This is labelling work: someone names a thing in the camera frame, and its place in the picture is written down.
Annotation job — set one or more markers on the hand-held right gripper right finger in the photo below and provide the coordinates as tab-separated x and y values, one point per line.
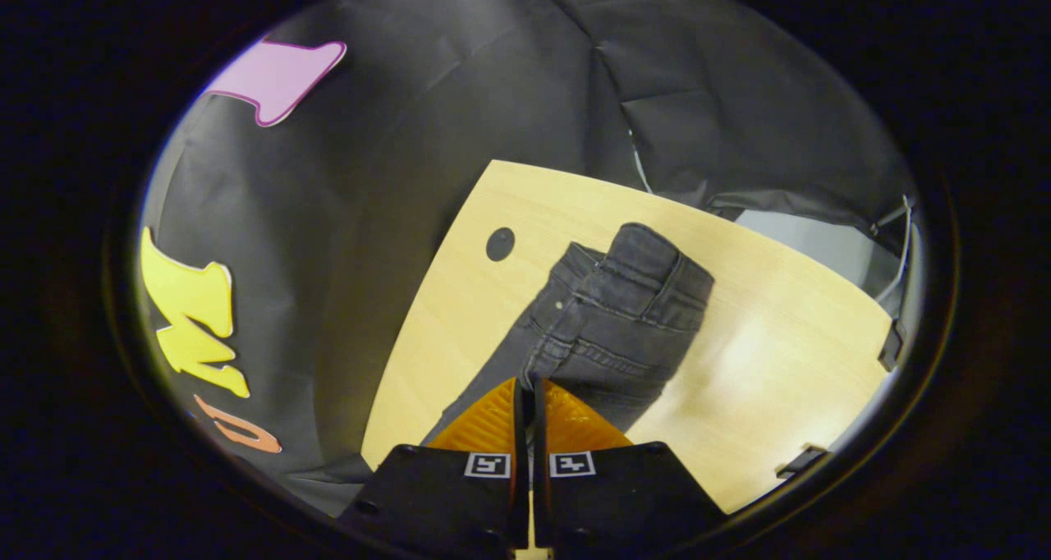
542	494

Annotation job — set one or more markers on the black backdrop cloth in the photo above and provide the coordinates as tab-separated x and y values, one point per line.
410	133

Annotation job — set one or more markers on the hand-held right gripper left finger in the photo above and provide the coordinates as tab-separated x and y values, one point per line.
520	494

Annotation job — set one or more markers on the black table clamp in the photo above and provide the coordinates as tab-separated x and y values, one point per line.
800	460

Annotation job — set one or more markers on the dark grey jeans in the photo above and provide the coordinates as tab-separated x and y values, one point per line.
608	322

